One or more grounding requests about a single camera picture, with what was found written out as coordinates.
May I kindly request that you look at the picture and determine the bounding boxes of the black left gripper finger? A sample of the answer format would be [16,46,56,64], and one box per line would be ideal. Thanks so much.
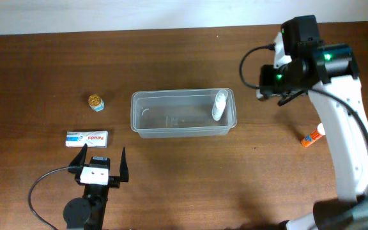
[119,148,129,183]
[69,144,88,167]

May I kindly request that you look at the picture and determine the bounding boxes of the orange tube white cap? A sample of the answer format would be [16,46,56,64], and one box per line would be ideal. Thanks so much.
[301,123,325,147]

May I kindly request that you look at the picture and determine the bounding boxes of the white lotion bottle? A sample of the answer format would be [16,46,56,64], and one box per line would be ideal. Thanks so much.
[211,89,228,121]

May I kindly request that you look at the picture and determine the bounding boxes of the black bottle white cap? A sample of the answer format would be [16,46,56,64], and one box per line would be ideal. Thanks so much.
[256,89,266,102]

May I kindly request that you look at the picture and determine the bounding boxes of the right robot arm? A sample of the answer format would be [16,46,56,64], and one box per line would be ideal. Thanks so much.
[256,15,368,229]

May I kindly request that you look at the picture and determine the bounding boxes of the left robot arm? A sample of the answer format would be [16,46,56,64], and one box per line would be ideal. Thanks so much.
[63,144,129,229]

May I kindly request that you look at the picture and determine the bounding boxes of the clear plastic container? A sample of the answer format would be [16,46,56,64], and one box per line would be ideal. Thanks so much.
[130,88,237,139]

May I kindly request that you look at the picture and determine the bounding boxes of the white Panadol box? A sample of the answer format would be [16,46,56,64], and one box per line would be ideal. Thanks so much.
[65,130,109,148]

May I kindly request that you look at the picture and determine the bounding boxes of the gold lid balm jar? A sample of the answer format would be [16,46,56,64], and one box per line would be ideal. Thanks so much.
[88,95,105,112]

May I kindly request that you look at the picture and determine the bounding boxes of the left black cable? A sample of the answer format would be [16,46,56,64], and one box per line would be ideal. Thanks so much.
[27,165,76,230]

